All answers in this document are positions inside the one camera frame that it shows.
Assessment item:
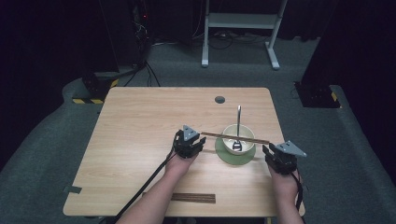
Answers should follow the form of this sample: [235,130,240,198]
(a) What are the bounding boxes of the cables under white stand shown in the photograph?
[191,29,273,50]

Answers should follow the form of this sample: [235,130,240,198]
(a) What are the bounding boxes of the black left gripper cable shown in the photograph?
[98,148,179,224]

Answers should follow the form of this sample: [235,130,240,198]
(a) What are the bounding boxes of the grey tape piece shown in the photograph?
[63,185,83,195]

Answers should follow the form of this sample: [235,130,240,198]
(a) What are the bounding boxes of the white metal stand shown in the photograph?
[201,0,290,71]

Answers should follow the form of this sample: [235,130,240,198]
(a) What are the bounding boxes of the black floor cables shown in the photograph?
[123,60,162,88]

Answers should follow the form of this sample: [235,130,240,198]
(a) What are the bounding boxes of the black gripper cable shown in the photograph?
[290,171,304,213]
[98,148,179,224]

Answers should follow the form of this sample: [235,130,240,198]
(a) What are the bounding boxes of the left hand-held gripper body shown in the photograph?
[173,124,202,160]

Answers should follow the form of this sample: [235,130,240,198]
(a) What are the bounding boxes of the brown wooden chopstick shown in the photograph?
[200,131,271,145]
[201,133,271,146]

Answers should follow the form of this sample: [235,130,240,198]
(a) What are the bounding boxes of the person's left hand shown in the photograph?
[163,151,200,181]

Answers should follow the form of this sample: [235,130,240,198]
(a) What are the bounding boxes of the black base with striped tape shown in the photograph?
[71,72,120,105]

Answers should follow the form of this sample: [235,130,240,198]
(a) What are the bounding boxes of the pale green ceramic bowl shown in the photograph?
[221,123,257,156]

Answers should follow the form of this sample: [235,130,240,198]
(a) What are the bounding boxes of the person's right hand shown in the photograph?
[267,165,304,202]

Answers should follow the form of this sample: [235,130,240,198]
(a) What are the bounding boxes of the black base with yellow corner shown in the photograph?
[293,80,342,109]

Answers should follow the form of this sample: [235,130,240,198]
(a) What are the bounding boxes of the green round saucer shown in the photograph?
[214,136,258,167]

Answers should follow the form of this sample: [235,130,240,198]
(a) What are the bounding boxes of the dark rack with wires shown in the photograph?
[129,0,154,67]

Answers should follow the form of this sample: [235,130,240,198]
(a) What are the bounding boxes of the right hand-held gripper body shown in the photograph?
[268,140,308,175]

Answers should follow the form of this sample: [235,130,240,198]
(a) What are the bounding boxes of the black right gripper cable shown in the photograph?
[290,171,304,213]

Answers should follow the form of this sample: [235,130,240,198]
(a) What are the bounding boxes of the brown striped flat strip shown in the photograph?
[170,192,217,204]

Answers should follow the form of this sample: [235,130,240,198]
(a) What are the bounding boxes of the metal spoon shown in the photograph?
[231,105,244,153]

